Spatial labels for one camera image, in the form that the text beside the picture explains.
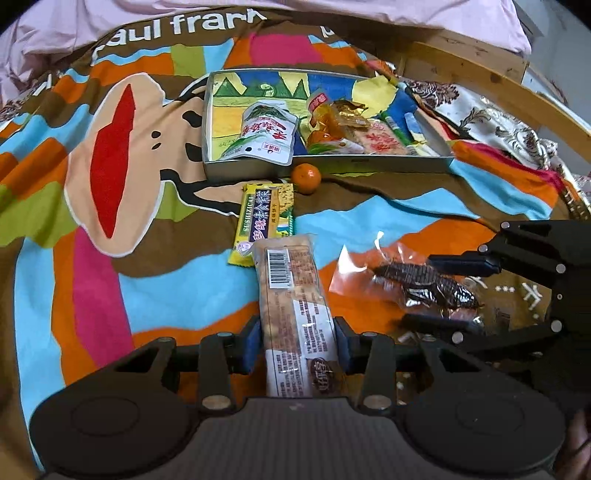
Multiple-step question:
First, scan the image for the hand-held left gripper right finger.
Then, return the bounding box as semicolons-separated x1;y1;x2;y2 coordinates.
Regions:
331;316;482;413

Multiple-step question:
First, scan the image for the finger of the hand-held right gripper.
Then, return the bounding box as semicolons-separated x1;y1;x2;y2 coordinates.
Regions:
400;314;568;366
427;220;591;278

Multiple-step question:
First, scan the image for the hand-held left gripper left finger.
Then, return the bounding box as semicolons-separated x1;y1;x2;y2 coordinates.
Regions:
115;316;264;414

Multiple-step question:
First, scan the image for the clear packet with dark snack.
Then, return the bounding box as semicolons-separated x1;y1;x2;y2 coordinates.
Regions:
329;231;481;319

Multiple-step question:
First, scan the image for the long beige biscuit packet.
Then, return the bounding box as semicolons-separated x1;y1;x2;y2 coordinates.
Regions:
252;233;348;398

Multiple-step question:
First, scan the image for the grey tray with colourful lining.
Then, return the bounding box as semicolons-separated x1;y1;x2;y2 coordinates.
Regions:
202;68;456;180

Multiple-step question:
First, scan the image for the beige packet with white print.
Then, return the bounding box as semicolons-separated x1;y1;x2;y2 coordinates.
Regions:
466;272;555;337

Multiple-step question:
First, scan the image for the colourful printed blanket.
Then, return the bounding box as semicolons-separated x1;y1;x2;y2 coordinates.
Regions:
0;8;591;480

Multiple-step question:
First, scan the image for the yellow green snack bar packet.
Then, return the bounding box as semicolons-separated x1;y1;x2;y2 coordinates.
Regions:
228;182;296;267

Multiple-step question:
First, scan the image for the small blue yellow packet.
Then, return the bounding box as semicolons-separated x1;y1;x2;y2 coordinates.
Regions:
404;112;428;148

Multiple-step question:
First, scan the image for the red white rice cracker packet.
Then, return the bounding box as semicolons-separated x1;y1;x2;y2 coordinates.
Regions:
358;121;409;156

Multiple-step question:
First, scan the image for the green stick packet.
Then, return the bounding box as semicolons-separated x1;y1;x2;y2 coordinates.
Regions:
384;114;414;146

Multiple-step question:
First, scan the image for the mandarin orange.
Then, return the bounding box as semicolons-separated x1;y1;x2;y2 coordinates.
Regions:
290;163;322;195

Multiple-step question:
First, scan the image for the golden wrapped snack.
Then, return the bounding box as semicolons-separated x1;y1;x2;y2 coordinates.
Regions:
333;99;371;126

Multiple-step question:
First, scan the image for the orange snack packet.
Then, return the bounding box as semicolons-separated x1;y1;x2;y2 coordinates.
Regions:
305;90;365;155

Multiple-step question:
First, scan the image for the white green snack pouch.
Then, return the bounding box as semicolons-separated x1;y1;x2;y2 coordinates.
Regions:
221;99;300;166

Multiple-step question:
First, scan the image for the pink pillow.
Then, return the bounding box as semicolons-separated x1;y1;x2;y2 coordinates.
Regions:
0;0;533;88

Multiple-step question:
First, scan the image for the wooden bed frame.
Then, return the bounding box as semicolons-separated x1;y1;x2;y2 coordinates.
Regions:
405;41;591;155

